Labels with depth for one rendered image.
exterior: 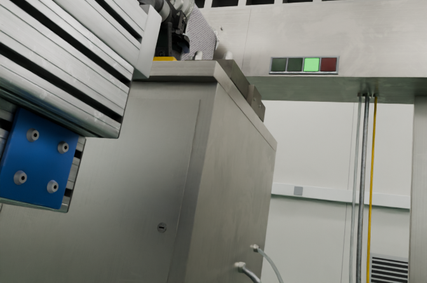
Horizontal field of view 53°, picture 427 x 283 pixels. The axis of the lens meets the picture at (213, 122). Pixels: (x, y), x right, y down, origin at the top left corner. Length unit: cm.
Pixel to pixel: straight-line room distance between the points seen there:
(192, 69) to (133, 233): 39
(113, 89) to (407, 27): 131
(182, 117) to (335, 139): 304
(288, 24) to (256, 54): 17
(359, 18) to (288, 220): 247
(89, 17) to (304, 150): 357
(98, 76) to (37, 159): 10
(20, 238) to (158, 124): 43
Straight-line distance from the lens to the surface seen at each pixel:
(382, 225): 379
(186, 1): 149
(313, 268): 380
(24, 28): 41
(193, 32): 149
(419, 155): 166
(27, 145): 46
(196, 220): 94
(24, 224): 117
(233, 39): 175
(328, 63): 161
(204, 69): 99
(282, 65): 163
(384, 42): 164
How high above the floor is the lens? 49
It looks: 16 degrees up
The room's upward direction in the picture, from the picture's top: 10 degrees clockwise
